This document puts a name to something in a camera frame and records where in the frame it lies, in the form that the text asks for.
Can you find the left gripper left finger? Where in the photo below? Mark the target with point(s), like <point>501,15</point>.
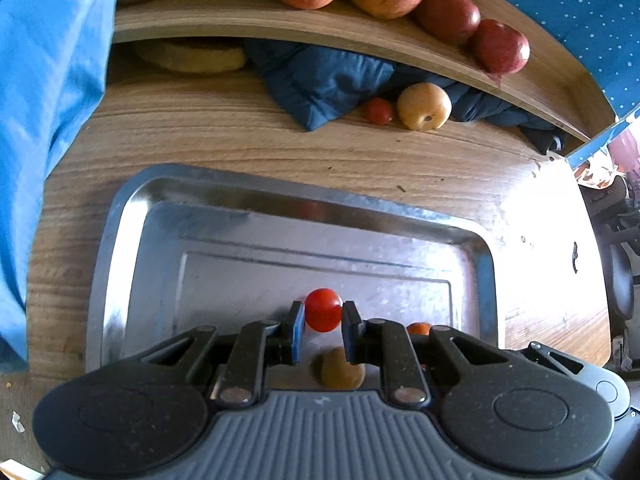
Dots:
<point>258,346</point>

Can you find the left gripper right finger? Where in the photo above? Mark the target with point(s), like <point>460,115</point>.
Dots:
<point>386,345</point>

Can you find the orange cherry tomato front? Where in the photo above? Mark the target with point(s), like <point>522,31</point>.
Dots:
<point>419,328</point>

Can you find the small brown longan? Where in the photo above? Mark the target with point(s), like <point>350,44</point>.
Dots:
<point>338,374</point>

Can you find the red cherry tomato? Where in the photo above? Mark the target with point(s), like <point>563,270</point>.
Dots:
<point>323,310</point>
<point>378,111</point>

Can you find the red cherry tomato back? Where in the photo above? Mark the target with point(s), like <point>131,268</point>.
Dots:
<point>378,111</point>

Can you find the steel tray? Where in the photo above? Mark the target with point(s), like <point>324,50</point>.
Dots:
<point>185,246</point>

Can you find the black office chair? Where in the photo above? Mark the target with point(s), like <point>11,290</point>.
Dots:
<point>614,216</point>

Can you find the yellow apple back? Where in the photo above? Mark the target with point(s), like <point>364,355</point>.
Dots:
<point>424,107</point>

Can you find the dark blue cloth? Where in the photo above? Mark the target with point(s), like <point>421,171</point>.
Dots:
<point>316,85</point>

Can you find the wooden curved shelf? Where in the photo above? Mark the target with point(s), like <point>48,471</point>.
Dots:
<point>553,85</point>

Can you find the red apple right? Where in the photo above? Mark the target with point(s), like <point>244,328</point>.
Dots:
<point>499,48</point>

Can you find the light blue cloth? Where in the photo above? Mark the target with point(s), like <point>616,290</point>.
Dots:
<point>53,68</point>

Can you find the blue dotted board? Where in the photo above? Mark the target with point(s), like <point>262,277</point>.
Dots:
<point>604,36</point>

